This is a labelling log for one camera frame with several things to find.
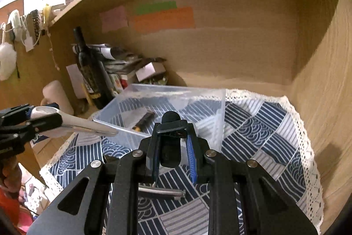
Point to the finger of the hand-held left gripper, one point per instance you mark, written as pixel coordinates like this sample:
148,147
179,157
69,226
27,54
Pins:
41,125
16,111

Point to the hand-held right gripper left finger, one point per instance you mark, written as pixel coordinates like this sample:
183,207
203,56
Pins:
155,160

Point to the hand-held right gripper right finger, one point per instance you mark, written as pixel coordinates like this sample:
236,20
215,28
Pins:
192,159

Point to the black handheld device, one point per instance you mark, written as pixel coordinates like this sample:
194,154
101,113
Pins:
170,151

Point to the white and silver spoon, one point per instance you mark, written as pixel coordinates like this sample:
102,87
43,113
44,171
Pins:
82,125

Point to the clear plastic storage box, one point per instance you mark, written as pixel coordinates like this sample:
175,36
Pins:
170,97

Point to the person's left hand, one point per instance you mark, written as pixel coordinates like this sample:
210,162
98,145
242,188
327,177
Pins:
11,177

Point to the beige paper roll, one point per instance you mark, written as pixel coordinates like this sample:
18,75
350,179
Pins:
56,97

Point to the silver metal rod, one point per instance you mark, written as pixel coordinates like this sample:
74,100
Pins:
161,192

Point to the white fluffy puff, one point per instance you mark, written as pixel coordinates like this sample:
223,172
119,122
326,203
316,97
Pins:
6,58

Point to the white paper note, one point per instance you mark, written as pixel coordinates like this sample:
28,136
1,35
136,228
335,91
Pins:
73,78

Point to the dark wine bottle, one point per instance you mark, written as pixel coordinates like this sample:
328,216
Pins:
88,69

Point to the blue patterned lace-edged cloth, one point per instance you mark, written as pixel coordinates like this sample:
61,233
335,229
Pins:
261,127

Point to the small cardboard box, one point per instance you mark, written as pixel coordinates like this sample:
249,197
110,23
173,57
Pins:
151,69

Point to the stack of books and magazines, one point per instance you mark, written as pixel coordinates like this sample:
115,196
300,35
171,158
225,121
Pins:
118,61

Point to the pink sticky note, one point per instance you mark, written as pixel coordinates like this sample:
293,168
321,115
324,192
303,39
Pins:
114,19

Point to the wooden shelf unit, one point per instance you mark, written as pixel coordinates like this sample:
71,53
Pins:
247,31

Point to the orange sticky note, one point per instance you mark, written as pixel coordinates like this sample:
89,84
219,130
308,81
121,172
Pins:
162,20

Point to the green sticky note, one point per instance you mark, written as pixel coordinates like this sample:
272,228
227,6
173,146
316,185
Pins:
156,7

